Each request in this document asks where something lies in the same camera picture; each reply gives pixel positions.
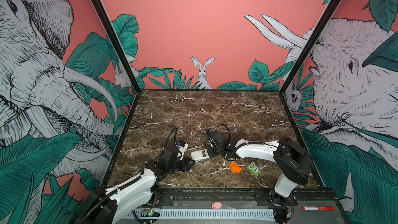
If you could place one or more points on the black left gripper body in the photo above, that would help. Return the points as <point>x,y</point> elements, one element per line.
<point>181,165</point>

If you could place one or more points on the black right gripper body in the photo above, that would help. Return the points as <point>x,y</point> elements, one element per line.
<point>213,152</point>

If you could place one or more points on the white red remote control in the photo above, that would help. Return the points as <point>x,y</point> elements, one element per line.
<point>200,155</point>

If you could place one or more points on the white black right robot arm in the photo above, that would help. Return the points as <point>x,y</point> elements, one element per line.
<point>294,161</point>

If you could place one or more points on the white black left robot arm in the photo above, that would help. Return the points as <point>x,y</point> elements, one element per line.
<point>108,206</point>

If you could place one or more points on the orange toy brick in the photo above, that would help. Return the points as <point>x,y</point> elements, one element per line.
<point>235,168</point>

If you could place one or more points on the red white marker pen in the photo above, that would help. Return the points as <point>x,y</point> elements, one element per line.
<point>318,208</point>

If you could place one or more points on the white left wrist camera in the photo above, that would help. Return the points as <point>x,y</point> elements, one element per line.
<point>182,146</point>

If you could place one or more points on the white slotted cable duct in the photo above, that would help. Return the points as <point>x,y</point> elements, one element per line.
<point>180,213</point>

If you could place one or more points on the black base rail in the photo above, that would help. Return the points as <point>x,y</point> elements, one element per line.
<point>260,196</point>

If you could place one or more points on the black corner frame post left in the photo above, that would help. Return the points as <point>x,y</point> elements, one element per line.
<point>110,31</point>

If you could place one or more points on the black corner frame post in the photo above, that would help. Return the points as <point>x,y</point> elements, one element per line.
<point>110,31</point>
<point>318,29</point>

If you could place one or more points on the black corner frame post right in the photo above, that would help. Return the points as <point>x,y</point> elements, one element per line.
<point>318,29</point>

